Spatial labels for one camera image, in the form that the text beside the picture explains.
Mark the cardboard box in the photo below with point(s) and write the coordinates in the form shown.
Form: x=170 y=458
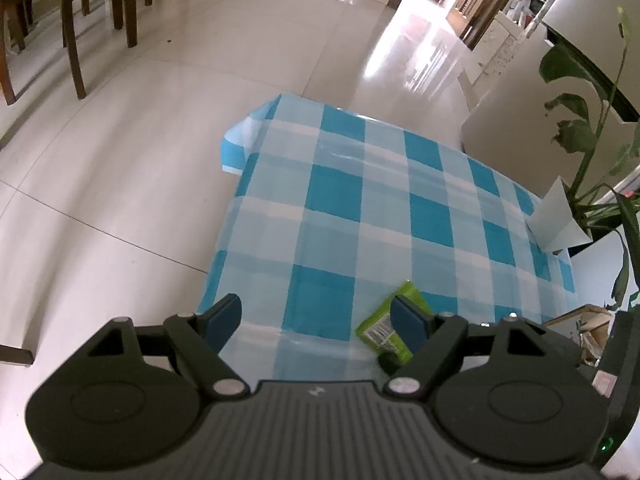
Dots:
x=590 y=320

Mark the wooden chair leg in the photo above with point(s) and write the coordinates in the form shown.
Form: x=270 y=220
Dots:
x=15 y=354

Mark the green leafy plant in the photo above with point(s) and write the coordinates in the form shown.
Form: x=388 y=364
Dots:
x=575 y=130

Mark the grey cabinet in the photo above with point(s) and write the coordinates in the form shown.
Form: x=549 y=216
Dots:
x=525 y=110

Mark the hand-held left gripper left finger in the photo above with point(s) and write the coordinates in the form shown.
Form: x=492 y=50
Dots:
x=222 y=322

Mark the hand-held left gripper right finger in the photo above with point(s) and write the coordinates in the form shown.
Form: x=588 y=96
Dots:
x=407 y=322

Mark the white plant pot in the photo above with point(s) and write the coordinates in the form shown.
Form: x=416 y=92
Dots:
x=555 y=220

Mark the green snack packet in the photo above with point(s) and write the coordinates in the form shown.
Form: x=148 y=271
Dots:
x=385 y=325

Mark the blue checked tablecloth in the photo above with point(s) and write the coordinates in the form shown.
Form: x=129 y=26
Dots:
x=330 y=210

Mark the white cabinet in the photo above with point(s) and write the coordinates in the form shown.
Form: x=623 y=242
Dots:
x=500 y=45

